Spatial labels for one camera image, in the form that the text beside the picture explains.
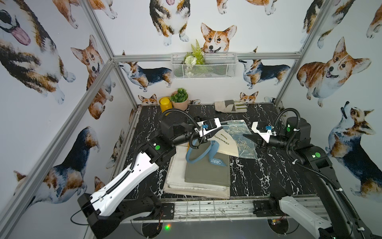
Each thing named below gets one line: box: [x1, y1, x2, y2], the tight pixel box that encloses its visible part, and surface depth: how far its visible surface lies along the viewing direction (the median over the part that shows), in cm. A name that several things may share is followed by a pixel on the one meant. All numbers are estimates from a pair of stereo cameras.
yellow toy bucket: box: [159, 96, 173, 114], surface depth 112 cm
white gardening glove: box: [213, 99, 248, 113], surface depth 123 cm
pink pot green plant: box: [170, 87, 189, 111], surface depth 111 cm
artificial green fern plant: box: [181, 38, 207, 76], surface depth 86 cm
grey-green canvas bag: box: [184, 140, 231, 187], surface depth 83 cm
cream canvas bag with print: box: [163, 183, 231, 198], surface depth 80 cm
